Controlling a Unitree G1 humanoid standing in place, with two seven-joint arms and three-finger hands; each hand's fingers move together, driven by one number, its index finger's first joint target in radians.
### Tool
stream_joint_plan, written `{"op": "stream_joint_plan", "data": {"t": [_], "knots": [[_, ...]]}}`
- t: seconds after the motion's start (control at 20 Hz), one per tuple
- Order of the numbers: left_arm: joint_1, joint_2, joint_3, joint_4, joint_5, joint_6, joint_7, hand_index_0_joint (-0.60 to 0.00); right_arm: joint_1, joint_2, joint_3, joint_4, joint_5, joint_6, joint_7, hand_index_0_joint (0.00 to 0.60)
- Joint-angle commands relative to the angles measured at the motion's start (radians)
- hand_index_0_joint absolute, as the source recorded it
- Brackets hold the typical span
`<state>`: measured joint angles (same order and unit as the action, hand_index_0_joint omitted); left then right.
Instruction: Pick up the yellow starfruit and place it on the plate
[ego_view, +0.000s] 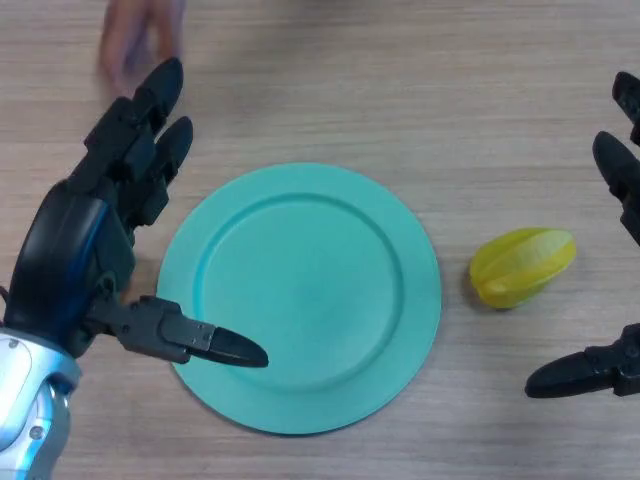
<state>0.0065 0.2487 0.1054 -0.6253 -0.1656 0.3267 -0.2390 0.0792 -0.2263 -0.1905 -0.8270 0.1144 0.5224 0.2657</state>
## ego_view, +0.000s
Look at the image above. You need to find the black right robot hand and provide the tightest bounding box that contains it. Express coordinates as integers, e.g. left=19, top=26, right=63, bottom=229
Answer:
left=524, top=71, right=640, bottom=400

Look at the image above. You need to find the yellow starfruit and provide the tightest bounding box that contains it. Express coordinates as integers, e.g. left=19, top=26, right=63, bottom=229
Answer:
left=468, top=227, right=576, bottom=310

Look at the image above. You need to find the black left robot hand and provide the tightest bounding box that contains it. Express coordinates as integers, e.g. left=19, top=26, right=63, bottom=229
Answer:
left=2, top=57, right=270, bottom=370

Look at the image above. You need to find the bare person hand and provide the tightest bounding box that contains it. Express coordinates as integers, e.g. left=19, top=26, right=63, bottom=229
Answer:
left=97, top=0, right=187, bottom=95

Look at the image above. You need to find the green round plate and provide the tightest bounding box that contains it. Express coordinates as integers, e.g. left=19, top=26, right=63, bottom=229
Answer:
left=156, top=162, right=442, bottom=435

